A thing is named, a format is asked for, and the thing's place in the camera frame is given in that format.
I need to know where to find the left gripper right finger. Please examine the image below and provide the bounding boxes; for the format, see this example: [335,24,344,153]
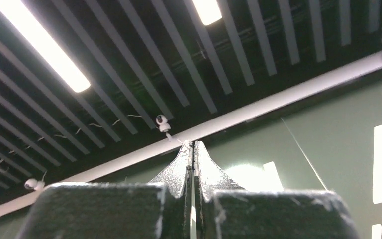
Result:
[193,141,359,239]

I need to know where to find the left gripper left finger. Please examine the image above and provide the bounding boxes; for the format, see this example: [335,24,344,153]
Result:
[17,141,193,239]

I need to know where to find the long ceiling light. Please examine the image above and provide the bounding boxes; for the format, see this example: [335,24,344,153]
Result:
[0,0,91,93]

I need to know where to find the white ceiling beam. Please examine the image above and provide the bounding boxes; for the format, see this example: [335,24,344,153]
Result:
[0,46,382,226]

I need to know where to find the short ceiling light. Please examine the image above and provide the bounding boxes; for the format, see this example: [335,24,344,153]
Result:
[192,0,222,26]

